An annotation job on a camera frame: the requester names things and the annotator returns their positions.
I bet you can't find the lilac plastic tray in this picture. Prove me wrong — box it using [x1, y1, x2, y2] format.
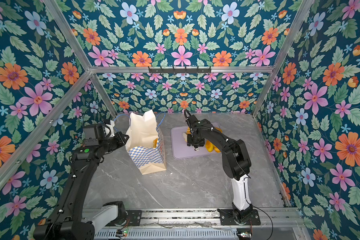
[171, 126, 218, 160]

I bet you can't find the striped yellow bun fake bread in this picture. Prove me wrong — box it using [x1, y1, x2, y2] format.
[213, 146, 221, 153]

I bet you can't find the ridged roll fake bread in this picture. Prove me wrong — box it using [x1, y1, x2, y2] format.
[153, 138, 159, 148]

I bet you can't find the blue checkered paper bag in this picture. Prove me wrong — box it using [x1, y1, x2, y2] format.
[125, 110, 167, 175]

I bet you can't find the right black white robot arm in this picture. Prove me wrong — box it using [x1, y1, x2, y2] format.
[183, 110, 253, 225]

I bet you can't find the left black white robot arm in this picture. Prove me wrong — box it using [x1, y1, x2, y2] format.
[33, 120, 129, 240]

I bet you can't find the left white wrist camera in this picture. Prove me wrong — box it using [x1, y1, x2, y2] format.
[104, 120, 115, 138]

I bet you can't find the aluminium cage frame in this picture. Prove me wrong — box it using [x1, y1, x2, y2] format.
[0, 1, 317, 191]

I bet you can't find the black hook rail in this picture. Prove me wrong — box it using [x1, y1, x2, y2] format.
[148, 67, 212, 74]

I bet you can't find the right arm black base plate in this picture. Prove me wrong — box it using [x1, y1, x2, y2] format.
[217, 209, 261, 226]

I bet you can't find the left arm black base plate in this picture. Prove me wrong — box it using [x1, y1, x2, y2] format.
[122, 210, 143, 227]

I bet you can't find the white perforated cable duct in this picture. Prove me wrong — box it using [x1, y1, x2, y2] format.
[95, 228, 238, 240]

